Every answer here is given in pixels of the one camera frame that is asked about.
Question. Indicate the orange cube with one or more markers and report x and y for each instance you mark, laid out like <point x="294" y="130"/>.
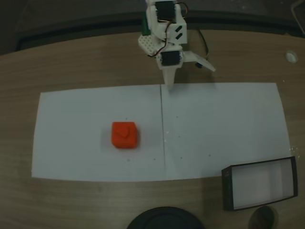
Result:
<point x="124" y="136"/>

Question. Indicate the green table clamp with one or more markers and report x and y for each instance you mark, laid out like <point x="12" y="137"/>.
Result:
<point x="145" y="26"/>

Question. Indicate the white paper sheet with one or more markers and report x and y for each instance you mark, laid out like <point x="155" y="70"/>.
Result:
<point x="214" y="131"/>
<point x="71" y="143"/>

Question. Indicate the white round table cap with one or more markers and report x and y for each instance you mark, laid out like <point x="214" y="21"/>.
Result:
<point x="291" y="56"/>

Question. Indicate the black round stand base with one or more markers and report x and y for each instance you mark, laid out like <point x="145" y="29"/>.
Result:
<point x="164" y="219"/>

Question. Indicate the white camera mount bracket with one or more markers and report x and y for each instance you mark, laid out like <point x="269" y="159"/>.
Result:
<point x="197" y="59"/>

